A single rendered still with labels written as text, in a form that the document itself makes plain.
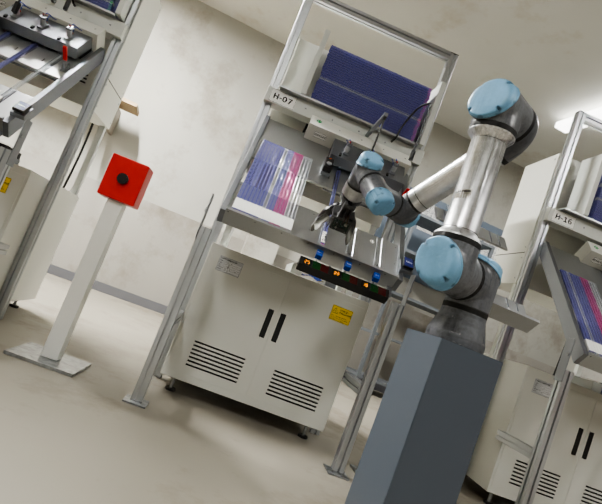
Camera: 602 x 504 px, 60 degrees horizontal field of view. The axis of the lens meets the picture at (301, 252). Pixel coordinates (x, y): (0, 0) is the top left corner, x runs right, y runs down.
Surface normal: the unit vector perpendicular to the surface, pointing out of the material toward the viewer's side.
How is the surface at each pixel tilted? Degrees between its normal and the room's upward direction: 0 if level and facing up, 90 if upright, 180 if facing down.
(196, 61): 90
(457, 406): 90
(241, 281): 90
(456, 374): 90
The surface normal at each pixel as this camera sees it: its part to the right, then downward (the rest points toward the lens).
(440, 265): -0.71, -0.21
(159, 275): 0.25, 0.00
